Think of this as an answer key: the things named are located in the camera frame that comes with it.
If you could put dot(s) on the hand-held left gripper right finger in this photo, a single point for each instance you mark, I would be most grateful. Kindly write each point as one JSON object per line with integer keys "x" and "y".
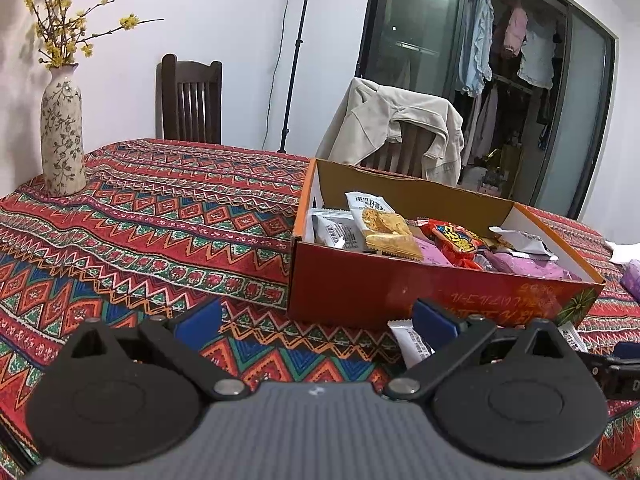
{"x": 435, "y": 320}

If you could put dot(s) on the red snack bag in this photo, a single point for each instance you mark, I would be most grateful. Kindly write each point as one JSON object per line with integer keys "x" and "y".
{"x": 452, "y": 240}

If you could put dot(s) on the yellow flower branches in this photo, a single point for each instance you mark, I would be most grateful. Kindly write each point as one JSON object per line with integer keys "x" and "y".
{"x": 60, "y": 25}

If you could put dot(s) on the red cardboard box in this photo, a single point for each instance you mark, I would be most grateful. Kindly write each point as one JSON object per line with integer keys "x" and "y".
{"x": 360, "y": 285}

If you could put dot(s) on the black sliding glass door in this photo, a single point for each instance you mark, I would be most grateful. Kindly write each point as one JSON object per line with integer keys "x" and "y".
{"x": 405, "y": 20}

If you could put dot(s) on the golden snack packet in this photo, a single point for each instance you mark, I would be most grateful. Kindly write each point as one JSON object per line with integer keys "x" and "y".
{"x": 492, "y": 245}

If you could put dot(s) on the purple tissue pack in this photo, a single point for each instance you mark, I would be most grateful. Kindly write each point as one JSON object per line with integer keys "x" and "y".
{"x": 632, "y": 277}

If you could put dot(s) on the large pink snack packet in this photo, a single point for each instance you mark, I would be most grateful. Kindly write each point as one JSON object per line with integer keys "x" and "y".
{"x": 530, "y": 266}

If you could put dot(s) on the pale long hanging garment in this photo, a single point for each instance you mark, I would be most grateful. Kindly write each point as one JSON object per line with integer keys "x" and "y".
{"x": 482, "y": 120}

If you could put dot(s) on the beige jacket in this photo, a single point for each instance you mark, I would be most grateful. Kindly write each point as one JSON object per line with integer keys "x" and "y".
{"x": 370, "y": 125}

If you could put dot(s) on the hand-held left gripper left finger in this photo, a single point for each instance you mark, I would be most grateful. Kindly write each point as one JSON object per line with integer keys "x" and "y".
{"x": 200, "y": 322}

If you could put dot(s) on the white cracker packet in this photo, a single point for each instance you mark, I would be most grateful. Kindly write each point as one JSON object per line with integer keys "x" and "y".
{"x": 385, "y": 227}

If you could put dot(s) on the brown wooden chair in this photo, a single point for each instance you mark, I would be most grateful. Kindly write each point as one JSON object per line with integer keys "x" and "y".
{"x": 405, "y": 146}

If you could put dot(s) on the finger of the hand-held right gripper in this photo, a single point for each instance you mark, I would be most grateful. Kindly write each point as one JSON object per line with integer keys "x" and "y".
{"x": 627, "y": 349}
{"x": 597, "y": 362}

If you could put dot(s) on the studio light on stand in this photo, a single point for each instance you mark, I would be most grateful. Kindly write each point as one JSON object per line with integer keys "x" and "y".
{"x": 297, "y": 60}

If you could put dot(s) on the white paper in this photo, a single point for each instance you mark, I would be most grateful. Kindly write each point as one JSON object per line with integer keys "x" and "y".
{"x": 625, "y": 252}

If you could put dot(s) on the pink hanging garment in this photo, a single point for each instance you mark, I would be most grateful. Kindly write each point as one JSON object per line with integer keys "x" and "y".
{"x": 515, "y": 32}

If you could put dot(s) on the light blue hanging shirt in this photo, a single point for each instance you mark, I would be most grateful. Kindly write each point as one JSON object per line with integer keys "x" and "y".
{"x": 475, "y": 45}

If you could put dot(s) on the floral ceramic vase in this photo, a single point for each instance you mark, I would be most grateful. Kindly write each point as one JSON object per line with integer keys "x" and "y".
{"x": 62, "y": 135}

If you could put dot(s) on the white hanging garment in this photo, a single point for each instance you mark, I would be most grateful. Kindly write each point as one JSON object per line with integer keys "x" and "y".
{"x": 537, "y": 60}

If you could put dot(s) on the dark wooden chair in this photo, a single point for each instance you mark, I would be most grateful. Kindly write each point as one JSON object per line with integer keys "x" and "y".
{"x": 190, "y": 100}

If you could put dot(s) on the red patterned tablecloth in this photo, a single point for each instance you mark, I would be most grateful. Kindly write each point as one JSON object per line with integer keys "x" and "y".
{"x": 150, "y": 240}

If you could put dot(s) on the small pink snack packet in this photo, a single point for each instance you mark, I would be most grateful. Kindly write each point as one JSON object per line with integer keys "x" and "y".
{"x": 432, "y": 252}

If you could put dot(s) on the white snack packet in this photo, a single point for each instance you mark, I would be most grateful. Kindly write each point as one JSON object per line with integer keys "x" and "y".
{"x": 522, "y": 245}
{"x": 572, "y": 337}
{"x": 410, "y": 347}
{"x": 332, "y": 232}

